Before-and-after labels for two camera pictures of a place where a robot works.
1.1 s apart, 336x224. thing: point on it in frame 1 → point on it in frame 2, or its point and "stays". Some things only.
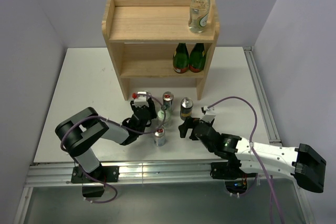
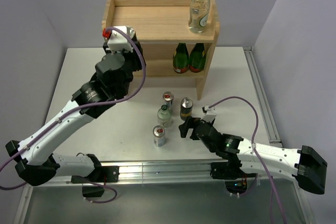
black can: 144,94 → 130,31
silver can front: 159,136 stays
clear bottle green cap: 199,11 stays
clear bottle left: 164,117 stays
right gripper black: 189,123 stays
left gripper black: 151,108 → 136,56
